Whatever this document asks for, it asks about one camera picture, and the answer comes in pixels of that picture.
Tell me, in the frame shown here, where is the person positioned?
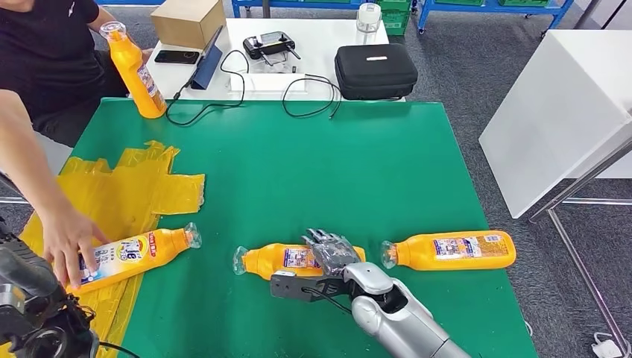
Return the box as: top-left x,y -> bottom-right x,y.
0,0 -> 154,290

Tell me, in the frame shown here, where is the steel table leg frame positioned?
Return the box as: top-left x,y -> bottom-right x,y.
528,140 -> 632,356

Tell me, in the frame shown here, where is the brown cardboard box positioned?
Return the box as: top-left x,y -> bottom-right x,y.
150,0 -> 227,51

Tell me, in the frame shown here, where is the green plastic crate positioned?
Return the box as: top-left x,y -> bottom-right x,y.
380,0 -> 413,37

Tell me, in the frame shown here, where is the black looped cable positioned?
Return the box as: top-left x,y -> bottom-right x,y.
282,74 -> 343,120

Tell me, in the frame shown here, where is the orange detergent bottle clear cap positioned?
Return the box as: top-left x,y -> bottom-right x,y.
380,230 -> 517,271
69,222 -> 203,296
99,20 -> 168,120
232,242 -> 367,282

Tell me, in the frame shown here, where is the black charging cable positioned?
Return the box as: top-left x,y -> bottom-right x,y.
165,49 -> 250,127

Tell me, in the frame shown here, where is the white bench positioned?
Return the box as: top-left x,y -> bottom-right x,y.
31,131 -> 74,176

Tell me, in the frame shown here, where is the blue metal trolley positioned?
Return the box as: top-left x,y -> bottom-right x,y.
417,0 -> 576,37

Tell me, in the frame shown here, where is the person's right hand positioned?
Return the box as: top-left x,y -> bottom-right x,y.
43,207 -> 110,290

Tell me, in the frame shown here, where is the white table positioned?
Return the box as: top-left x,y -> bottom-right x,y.
478,29 -> 632,220

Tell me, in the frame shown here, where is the black remote controller with screen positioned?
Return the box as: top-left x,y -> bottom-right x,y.
242,31 -> 302,68

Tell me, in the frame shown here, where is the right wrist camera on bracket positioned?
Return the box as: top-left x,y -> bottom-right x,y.
270,270 -> 347,304

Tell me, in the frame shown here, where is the black smartphone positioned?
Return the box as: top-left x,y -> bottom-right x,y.
154,49 -> 201,66

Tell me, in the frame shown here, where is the white power adapter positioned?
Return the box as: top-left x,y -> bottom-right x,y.
590,332 -> 624,358

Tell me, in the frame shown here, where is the blue tablet folio case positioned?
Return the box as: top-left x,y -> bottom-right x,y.
189,25 -> 224,91

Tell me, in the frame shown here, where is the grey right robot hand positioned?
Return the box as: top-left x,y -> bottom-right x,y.
301,227 -> 362,277

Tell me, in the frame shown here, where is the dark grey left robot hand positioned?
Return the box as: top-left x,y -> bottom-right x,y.
0,242 -> 61,298

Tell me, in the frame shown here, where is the black zip carrying case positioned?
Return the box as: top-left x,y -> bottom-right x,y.
334,43 -> 419,101

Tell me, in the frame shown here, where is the yellow taped plastic sheet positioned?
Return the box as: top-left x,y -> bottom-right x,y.
17,140 -> 206,358

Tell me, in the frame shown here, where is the white desk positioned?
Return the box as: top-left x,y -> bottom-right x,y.
129,18 -> 407,103

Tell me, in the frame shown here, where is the clear plastic jar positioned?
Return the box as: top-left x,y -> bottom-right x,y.
355,2 -> 383,45

